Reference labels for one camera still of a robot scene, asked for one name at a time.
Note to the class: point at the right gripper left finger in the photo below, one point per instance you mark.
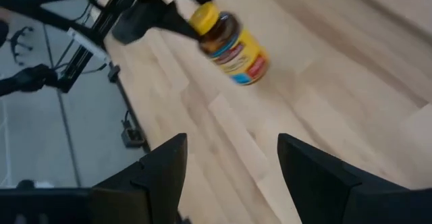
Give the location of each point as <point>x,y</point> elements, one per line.
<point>158,183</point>

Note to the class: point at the black office chair base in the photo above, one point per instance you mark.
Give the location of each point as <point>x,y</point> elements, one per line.
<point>20,43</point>

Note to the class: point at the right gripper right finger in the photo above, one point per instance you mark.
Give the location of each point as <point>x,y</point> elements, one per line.
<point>320,190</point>

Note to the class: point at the brown bottle yellow cap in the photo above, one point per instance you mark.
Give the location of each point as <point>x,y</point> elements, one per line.
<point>233,48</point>

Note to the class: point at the black power adapter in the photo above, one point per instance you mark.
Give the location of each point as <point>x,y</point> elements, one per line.
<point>133,136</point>

